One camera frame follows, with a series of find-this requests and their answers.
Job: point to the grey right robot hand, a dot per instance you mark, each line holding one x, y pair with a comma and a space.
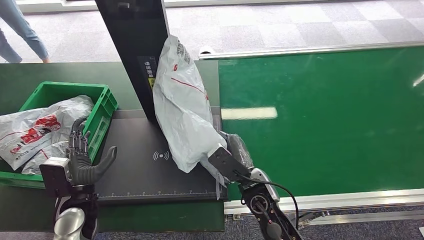
240, 150

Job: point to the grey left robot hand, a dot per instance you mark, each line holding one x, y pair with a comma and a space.
81, 169

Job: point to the white plastic mailer package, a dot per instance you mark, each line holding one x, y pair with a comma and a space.
182, 109

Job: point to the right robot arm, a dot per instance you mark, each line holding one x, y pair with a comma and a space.
265, 198

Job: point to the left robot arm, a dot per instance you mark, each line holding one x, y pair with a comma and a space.
70, 222

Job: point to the black inbound scanner machine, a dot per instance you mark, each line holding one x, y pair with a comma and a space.
132, 159

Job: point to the green plastic delivery crate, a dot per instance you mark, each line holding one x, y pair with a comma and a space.
99, 116

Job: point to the large red-printed white mailer package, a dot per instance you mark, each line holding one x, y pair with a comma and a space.
33, 132

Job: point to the dark green machine stand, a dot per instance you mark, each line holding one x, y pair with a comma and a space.
159, 215

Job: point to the green conveyor belt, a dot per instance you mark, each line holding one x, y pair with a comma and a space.
331, 126

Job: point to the person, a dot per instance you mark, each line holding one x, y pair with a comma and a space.
20, 23

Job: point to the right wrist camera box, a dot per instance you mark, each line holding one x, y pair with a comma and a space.
227, 164

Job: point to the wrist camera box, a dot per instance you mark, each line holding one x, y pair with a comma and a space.
54, 175
227, 164

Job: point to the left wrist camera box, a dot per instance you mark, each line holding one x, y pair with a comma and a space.
54, 175

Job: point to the aluminium conveyor frame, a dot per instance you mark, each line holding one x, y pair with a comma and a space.
331, 198

